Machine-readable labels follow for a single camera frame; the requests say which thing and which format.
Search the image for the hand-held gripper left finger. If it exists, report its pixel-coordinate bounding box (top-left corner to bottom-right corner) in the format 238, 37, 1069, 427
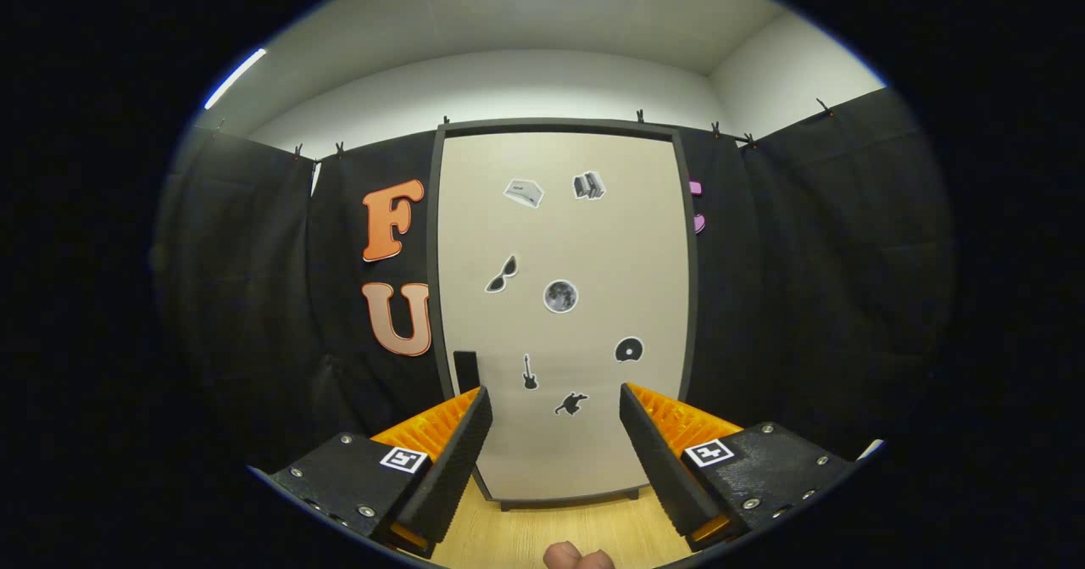
271, 385, 494, 559

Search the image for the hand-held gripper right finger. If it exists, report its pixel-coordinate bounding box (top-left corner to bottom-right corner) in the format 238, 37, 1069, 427
619, 382, 857, 553

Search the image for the beige shoe cabinet door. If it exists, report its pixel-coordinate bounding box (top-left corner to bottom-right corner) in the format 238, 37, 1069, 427
437, 132, 692, 502

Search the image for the dark grey shoe cabinet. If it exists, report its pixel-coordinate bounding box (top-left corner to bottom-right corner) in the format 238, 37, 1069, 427
426, 118, 700, 512

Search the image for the black backdrop cloth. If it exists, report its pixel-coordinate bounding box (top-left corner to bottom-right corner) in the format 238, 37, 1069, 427
153, 86, 954, 477

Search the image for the ceiling strip light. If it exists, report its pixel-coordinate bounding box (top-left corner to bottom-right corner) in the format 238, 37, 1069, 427
203, 47, 268, 110

